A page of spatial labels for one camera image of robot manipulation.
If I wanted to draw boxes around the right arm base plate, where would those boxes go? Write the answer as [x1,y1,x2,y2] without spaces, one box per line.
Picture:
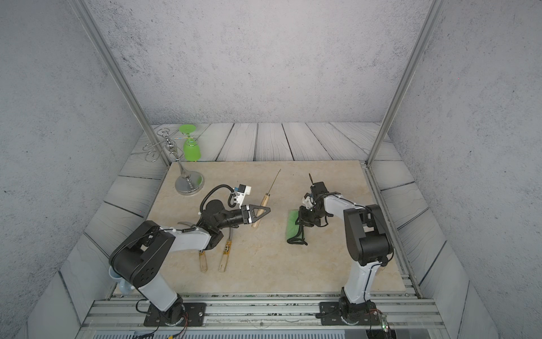
[315,300,381,326]

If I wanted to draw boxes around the sickle with wooden handle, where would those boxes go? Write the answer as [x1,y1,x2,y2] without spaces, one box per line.
[253,170,281,229]

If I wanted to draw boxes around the chrome glass rack stand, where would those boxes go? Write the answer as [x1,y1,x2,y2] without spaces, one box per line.
[143,128,204,196]

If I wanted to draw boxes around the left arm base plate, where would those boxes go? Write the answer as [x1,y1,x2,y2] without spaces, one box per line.
[143,302,207,327]

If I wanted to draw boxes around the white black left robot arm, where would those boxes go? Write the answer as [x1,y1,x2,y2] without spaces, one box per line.
[109,199,270,312]

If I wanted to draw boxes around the aluminium frame post right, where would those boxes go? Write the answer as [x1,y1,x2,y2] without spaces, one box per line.
[366,0,446,168]

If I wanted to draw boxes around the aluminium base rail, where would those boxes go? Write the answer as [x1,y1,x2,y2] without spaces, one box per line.
[78,293,449,338]

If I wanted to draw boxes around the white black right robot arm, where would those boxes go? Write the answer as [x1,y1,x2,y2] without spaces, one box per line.
[295,182,394,307]

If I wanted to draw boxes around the green fluffy rag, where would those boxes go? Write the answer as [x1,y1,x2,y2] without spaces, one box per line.
[286,210,299,240]

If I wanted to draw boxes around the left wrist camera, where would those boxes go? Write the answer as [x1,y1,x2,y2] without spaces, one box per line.
[234,184,251,206]

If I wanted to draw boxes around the light blue mug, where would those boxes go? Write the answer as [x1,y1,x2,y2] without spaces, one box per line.
[108,266,135,295]

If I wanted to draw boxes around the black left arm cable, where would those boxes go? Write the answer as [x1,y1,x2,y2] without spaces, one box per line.
[198,184,236,215]

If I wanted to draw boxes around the aluminium frame post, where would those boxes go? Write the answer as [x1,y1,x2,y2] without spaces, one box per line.
[366,0,446,168]
[69,0,171,167]

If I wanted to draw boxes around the aluminium frame post left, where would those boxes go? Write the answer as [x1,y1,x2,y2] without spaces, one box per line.
[69,0,171,167]

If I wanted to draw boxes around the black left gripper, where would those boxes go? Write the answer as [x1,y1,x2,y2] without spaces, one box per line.
[214,206,269,232]

